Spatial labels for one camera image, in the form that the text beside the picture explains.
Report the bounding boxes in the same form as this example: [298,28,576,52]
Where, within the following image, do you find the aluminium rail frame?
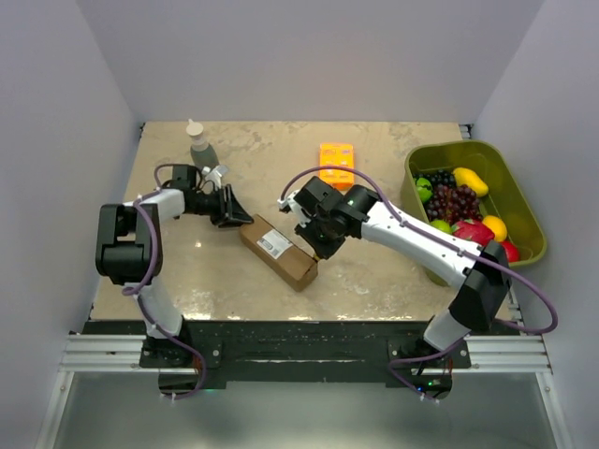
[59,335,551,374]

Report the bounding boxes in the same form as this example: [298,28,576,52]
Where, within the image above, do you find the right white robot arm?
[278,177,510,368]

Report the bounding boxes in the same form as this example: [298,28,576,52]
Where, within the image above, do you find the olive green plastic bin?
[400,140,548,269]

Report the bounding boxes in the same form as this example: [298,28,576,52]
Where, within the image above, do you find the yellow lemon fruit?
[482,215,508,242]

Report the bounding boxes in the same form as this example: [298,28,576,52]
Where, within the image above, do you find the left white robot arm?
[95,164,254,367]

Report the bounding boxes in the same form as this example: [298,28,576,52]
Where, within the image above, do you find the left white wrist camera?
[201,165,229,190]

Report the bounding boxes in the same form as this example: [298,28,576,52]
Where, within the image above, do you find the dark purple grape bunch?
[413,169,457,188]

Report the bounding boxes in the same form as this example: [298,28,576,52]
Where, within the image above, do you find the green pear fruit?
[415,177,433,204]

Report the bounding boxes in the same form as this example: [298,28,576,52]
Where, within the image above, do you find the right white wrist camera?
[277,189,311,225]

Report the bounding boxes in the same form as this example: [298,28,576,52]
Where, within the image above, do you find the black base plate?
[138,319,472,392]

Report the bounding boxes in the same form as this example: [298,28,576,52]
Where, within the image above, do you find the red pepper fruit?
[452,219,495,246]

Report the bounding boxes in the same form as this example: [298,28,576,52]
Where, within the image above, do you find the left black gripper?
[188,185,251,228]

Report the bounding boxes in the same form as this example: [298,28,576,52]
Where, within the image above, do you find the red apple fruit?
[501,240,520,264]

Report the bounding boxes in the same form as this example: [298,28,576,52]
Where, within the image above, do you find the small green lime fruit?
[430,219,453,235]

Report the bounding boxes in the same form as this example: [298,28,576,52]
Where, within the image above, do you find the yellow mango fruit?
[453,167,489,197]

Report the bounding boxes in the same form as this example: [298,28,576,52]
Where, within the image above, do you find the red grape bunch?
[424,184,483,225]

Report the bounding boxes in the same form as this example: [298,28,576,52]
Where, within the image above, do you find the orange small carton box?
[319,142,355,192]

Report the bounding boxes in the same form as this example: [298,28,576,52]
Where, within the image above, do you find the brown cardboard express box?
[239,214,318,292]

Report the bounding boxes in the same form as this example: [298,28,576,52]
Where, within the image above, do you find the clear bottle with white cap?
[185,119,219,170]

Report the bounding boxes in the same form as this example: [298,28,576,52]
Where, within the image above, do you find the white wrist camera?
[201,165,229,190]
[277,189,311,225]

